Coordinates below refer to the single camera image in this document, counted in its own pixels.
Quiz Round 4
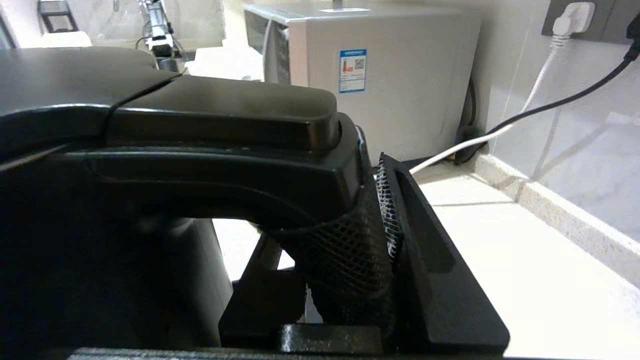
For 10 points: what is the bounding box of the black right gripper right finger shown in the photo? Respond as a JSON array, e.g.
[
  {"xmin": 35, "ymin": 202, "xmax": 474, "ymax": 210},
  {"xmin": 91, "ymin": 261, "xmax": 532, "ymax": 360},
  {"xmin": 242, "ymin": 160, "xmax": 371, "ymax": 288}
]
[{"xmin": 376, "ymin": 152, "xmax": 511, "ymax": 357}]

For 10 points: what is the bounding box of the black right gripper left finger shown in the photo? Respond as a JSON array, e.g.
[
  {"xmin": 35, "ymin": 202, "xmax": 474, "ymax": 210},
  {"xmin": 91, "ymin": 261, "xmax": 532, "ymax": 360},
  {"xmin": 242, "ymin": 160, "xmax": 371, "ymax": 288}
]
[{"xmin": 218, "ymin": 232, "xmax": 308, "ymax": 347}]

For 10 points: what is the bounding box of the black electric kettle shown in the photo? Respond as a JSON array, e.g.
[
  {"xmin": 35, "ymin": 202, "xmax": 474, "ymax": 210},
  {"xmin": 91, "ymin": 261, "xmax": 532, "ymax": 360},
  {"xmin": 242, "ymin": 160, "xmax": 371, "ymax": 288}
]
[{"xmin": 0, "ymin": 46, "xmax": 397, "ymax": 351}]

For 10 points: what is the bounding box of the silver microwave oven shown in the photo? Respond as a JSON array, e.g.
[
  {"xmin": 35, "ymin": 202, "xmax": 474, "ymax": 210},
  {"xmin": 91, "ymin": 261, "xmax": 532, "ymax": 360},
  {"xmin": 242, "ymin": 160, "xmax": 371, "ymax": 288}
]
[{"xmin": 244, "ymin": 4, "xmax": 483, "ymax": 163}]

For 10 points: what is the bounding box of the white plastic container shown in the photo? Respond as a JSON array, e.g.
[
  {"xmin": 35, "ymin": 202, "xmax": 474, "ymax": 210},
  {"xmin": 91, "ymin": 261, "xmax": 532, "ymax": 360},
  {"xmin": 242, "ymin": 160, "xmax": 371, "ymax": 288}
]
[{"xmin": 40, "ymin": 31, "xmax": 93, "ymax": 49}]

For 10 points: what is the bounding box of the black power cable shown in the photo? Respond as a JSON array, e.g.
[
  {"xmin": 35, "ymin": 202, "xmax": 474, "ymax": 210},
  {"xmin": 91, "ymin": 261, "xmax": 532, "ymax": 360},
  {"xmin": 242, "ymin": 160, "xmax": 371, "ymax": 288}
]
[{"xmin": 452, "ymin": 12, "xmax": 640, "ymax": 166}]

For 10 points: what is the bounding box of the background robot arm with cables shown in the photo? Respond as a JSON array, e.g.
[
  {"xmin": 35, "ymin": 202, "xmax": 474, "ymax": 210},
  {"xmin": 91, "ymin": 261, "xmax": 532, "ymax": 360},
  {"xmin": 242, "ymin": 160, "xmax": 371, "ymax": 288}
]
[{"xmin": 136, "ymin": 0, "xmax": 183, "ymax": 73}]

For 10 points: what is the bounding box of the white power cable with plug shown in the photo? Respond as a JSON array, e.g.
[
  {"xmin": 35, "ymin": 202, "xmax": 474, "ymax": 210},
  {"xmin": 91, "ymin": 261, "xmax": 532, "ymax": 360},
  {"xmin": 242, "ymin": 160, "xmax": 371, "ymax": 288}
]
[{"xmin": 410, "ymin": 2, "xmax": 596, "ymax": 176}]

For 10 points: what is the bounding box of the dark wall power outlet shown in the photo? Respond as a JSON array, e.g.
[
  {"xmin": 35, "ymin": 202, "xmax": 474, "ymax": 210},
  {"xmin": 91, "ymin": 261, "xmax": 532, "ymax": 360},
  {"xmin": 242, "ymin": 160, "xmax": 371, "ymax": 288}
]
[{"xmin": 541, "ymin": 0, "xmax": 640, "ymax": 46}]

